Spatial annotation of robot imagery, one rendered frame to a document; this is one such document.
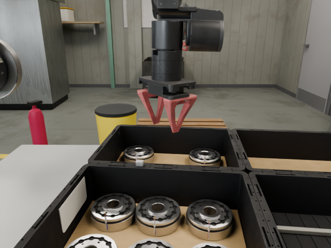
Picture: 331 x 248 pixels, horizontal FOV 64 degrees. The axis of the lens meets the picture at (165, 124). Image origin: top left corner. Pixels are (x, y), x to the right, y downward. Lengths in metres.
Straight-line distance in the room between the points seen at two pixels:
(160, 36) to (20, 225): 0.70
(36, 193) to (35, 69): 3.86
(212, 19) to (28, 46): 4.42
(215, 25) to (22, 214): 0.80
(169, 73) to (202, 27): 0.10
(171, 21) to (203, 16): 0.06
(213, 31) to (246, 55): 6.11
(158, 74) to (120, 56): 5.95
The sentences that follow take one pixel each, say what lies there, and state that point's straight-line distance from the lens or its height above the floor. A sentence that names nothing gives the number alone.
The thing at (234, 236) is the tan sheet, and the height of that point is 0.83.
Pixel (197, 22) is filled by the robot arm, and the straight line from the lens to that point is 0.49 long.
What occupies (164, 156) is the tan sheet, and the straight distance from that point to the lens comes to 0.94.
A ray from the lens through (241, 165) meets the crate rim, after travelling 0.69.
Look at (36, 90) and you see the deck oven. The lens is 4.88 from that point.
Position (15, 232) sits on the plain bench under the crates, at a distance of 0.93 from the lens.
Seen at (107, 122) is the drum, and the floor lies 0.52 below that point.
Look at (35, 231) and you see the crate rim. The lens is 0.52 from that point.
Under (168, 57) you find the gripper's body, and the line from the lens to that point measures 0.48.
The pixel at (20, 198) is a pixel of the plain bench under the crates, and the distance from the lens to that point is 1.08.
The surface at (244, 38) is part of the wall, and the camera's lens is 6.55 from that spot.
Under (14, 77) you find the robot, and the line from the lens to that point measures 0.99.
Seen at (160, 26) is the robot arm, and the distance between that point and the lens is 0.48.
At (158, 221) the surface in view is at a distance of 0.61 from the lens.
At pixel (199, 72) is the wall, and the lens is 6.42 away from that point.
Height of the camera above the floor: 1.24
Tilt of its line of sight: 19 degrees down
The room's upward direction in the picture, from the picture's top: straight up
